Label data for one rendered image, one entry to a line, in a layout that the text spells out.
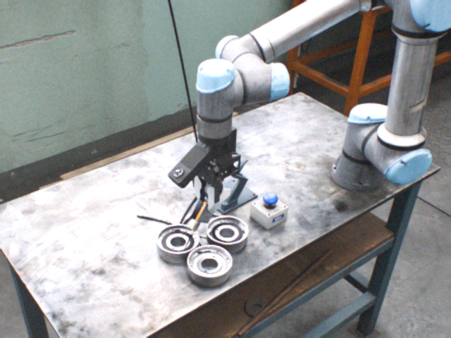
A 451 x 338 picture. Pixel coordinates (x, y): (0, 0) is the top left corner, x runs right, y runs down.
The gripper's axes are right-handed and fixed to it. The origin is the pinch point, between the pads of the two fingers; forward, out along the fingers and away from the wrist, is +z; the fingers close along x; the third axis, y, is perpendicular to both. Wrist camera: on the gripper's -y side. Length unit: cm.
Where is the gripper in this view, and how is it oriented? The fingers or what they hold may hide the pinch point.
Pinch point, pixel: (205, 207)
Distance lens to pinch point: 128.6
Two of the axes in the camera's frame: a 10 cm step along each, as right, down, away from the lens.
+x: -6.5, -4.8, 5.9
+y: 7.6, -3.8, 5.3
